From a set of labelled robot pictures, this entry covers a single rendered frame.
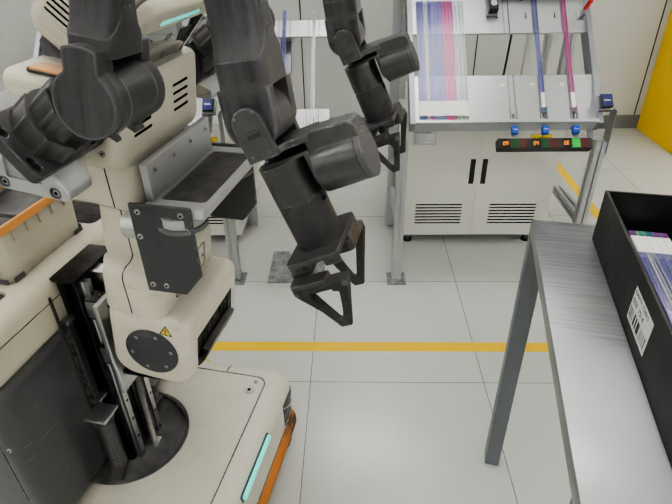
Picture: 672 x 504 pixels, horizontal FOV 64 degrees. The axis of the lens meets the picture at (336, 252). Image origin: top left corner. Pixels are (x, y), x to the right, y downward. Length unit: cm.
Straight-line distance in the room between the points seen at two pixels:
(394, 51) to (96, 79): 54
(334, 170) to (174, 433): 106
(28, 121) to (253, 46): 29
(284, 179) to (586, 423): 51
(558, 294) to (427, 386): 97
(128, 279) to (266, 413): 65
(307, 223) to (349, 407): 129
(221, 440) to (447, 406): 78
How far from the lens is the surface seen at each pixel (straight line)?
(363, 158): 55
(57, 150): 72
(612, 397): 87
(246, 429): 144
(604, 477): 77
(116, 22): 63
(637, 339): 93
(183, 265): 87
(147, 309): 100
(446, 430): 181
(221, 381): 157
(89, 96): 64
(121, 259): 100
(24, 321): 111
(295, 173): 58
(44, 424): 122
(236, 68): 56
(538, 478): 176
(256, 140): 56
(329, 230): 60
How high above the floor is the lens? 138
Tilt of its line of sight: 32 degrees down
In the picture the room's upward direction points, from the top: 1 degrees counter-clockwise
